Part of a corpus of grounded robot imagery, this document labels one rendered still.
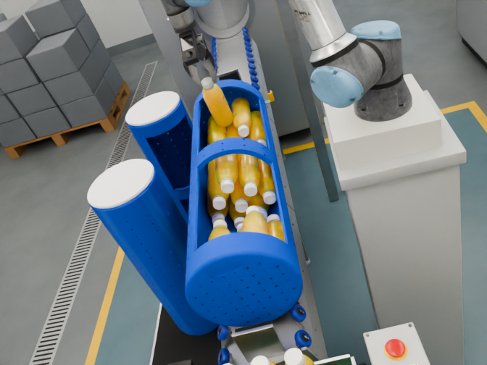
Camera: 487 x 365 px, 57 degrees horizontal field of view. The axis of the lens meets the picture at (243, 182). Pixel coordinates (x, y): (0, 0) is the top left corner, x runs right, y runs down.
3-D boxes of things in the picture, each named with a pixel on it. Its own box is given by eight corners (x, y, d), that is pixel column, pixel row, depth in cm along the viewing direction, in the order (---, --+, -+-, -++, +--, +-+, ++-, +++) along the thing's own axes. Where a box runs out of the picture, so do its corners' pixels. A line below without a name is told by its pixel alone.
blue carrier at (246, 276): (277, 124, 182) (246, 65, 165) (320, 305, 113) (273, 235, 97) (216, 153, 189) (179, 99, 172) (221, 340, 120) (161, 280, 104)
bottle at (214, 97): (214, 128, 165) (196, 92, 151) (218, 114, 169) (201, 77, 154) (232, 127, 163) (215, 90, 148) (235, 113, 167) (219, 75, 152)
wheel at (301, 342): (296, 326, 110) (292, 330, 111) (300, 342, 106) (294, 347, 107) (311, 331, 111) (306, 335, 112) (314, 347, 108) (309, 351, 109)
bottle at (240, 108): (253, 103, 174) (257, 129, 160) (240, 116, 177) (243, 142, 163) (240, 93, 171) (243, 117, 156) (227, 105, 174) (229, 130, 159)
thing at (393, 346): (401, 339, 87) (401, 336, 87) (408, 356, 85) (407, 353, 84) (383, 343, 88) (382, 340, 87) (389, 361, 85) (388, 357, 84)
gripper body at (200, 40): (209, 49, 151) (196, 14, 144) (209, 59, 144) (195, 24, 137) (188, 56, 152) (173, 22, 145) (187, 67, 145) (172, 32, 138)
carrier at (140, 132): (184, 243, 270) (221, 254, 254) (114, 124, 217) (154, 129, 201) (210, 210, 286) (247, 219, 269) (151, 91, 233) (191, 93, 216)
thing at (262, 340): (285, 345, 113) (272, 318, 106) (286, 354, 111) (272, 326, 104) (247, 354, 115) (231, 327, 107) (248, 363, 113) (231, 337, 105)
